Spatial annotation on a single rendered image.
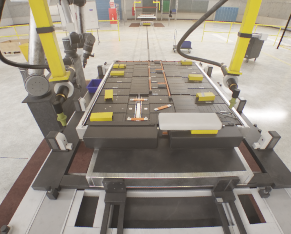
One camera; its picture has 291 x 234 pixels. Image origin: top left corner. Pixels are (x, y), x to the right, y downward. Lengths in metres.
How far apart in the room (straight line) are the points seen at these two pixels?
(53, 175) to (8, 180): 1.52
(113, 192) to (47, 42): 0.79
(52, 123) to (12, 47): 7.85
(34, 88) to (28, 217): 1.02
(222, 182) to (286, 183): 0.46
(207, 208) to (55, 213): 0.85
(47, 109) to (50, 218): 1.28
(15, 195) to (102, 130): 1.66
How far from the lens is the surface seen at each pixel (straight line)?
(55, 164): 1.18
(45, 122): 2.14
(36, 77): 1.62
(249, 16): 0.98
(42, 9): 0.74
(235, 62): 1.01
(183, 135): 0.91
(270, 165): 1.31
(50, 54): 0.76
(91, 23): 9.21
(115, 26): 13.92
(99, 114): 1.20
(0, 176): 2.73
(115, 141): 0.91
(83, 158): 2.33
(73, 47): 3.28
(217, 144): 1.01
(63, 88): 0.78
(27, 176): 2.49
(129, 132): 0.91
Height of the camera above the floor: 1.71
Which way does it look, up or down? 37 degrees down
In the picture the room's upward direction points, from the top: straight up
